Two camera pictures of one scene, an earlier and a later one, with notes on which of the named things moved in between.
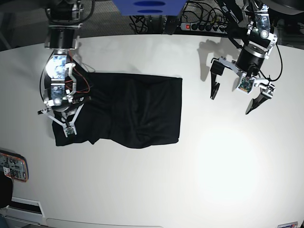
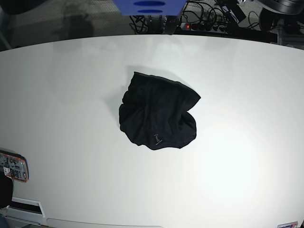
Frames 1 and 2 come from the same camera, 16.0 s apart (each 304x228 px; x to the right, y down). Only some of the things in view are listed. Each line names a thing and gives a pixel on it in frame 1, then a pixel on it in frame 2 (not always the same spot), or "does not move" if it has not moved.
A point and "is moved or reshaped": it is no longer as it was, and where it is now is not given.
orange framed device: [14, 166] does not move
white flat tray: [27, 211] does not move
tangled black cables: [139, 23] does not move
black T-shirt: [137, 111] is moved or reshaped
